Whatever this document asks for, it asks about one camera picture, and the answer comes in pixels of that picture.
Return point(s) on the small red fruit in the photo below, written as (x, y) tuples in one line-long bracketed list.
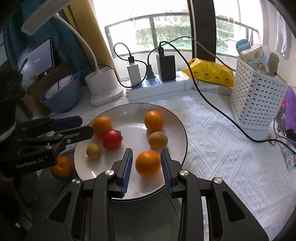
[(112, 139)]

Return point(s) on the small labelled bottle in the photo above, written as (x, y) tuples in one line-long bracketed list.
[(280, 111)]

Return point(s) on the yellow curtain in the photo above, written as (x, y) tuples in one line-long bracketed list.
[(92, 34)]

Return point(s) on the white desk lamp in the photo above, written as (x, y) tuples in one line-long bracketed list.
[(104, 85)]

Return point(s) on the yellow snack bag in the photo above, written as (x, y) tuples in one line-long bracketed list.
[(208, 71)]

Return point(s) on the pink bowl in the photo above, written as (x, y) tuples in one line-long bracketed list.
[(55, 90)]

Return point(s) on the white perforated basket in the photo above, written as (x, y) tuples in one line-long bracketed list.
[(256, 99)]

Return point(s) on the hanging grey garment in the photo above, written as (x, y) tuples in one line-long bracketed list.
[(283, 34)]

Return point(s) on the small yellow fruit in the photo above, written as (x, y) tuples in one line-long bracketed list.
[(93, 151)]

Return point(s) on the white plate with dark rim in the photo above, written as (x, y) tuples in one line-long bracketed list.
[(134, 120)]

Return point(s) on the blue cap bottle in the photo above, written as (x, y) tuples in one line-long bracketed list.
[(242, 46)]

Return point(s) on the white power strip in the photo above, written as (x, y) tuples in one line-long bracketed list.
[(161, 88)]

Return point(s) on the white flat box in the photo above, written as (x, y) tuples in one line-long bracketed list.
[(215, 89)]

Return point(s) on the white charger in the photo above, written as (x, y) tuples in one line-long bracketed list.
[(134, 74)]

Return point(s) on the round grey mat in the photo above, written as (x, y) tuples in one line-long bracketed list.
[(143, 220)]

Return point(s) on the cardboard box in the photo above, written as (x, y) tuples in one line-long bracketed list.
[(32, 99)]

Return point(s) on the small black plug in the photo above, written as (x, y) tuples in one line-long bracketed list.
[(150, 73)]

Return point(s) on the brownish yellow fruit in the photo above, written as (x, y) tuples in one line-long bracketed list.
[(158, 139)]

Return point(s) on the orange tangerine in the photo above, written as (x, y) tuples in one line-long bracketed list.
[(148, 163), (101, 126), (153, 121), (61, 167)]

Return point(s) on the black charger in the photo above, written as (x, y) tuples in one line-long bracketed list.
[(166, 68)]

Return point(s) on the black balcony railing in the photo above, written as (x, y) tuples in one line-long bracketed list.
[(148, 17)]

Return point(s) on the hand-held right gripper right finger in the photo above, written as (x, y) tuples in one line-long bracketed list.
[(167, 171)]

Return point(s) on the white tablecloth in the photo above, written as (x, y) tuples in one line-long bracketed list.
[(219, 162)]

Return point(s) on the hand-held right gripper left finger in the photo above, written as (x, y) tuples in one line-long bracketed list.
[(126, 171)]

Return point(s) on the clear plastic bag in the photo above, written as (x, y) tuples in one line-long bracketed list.
[(25, 64)]

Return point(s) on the teal curtain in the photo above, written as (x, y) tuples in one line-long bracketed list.
[(64, 44)]

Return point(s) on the tablet with dark case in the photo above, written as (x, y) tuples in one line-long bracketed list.
[(42, 58)]

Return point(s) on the dark window frame post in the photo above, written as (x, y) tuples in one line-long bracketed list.
[(201, 23)]

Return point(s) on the blue plastic basin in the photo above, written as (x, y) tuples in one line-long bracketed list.
[(62, 99)]

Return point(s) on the purple cloth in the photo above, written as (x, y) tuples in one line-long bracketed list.
[(291, 109)]

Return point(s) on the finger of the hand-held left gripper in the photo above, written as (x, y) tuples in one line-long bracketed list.
[(78, 134), (67, 121)]

